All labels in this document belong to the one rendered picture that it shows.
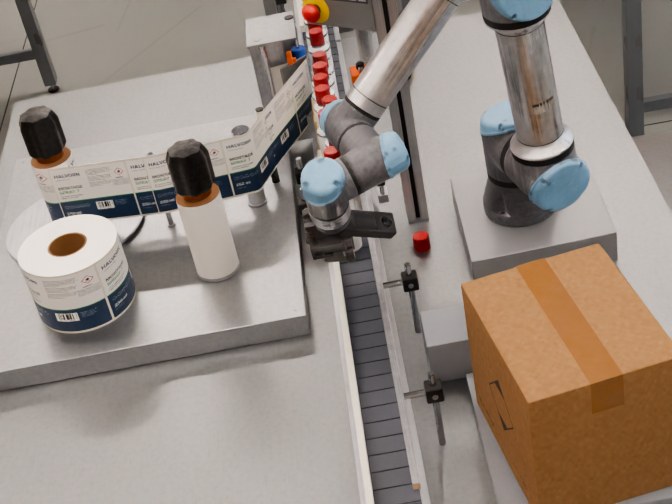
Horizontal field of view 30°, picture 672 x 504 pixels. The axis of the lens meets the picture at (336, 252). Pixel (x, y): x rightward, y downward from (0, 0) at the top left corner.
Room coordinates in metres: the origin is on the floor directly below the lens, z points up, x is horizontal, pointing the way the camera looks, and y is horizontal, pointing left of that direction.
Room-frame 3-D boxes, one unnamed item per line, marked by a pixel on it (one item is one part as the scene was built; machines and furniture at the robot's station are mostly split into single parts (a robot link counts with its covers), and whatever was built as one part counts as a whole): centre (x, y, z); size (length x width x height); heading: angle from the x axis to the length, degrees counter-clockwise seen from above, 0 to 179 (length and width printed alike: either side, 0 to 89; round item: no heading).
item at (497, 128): (2.05, -0.38, 1.06); 0.13 x 0.12 x 0.14; 15
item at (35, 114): (2.34, 0.55, 1.04); 0.09 x 0.09 x 0.29
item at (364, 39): (2.30, -0.15, 1.18); 0.04 x 0.04 x 0.21
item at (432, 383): (1.51, -0.09, 0.91); 0.07 x 0.03 x 0.17; 88
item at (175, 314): (2.29, 0.40, 0.86); 0.80 x 0.67 x 0.05; 178
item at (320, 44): (2.63, -0.06, 0.98); 0.05 x 0.05 x 0.20
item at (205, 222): (2.08, 0.24, 1.03); 0.09 x 0.09 x 0.30
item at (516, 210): (2.06, -0.39, 0.95); 0.15 x 0.15 x 0.10
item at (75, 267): (2.06, 0.52, 0.95); 0.20 x 0.20 x 0.14
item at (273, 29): (2.57, 0.04, 1.14); 0.14 x 0.11 x 0.01; 178
